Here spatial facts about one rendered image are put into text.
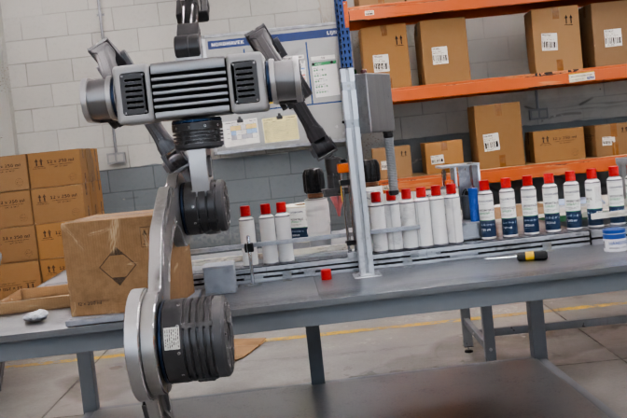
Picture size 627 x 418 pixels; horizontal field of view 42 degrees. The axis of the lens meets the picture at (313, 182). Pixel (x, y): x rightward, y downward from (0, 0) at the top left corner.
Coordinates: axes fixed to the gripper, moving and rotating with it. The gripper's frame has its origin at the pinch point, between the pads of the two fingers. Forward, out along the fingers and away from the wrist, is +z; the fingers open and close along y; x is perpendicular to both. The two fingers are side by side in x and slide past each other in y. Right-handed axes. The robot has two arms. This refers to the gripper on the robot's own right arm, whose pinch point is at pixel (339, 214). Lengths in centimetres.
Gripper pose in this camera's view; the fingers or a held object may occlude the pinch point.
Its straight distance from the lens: 286.1
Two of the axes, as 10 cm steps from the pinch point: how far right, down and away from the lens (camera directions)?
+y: -9.9, 1.1, -0.4
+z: 1.0, 9.9, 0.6
